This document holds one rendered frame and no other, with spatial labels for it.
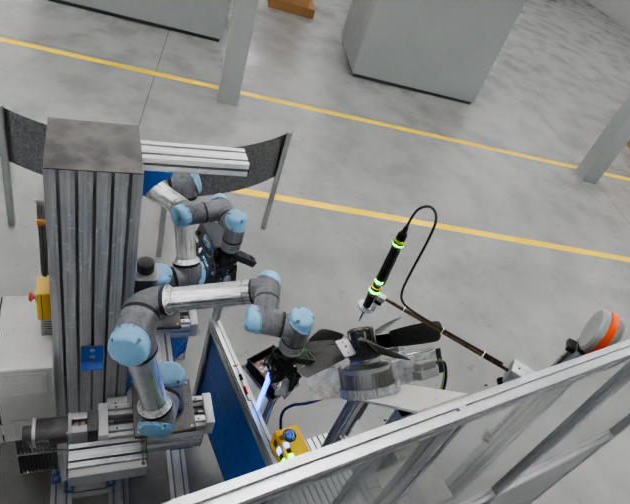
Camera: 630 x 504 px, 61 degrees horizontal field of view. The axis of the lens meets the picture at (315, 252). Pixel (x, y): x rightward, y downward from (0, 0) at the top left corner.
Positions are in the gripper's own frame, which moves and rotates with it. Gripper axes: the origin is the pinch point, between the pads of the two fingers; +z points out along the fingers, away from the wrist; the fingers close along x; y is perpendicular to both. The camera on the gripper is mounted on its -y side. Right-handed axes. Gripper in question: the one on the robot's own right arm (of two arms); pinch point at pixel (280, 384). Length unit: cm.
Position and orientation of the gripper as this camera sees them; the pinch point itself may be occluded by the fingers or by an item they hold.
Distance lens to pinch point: 178.4
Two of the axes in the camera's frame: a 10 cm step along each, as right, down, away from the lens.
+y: -8.6, 1.2, -5.0
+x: 4.4, 6.8, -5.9
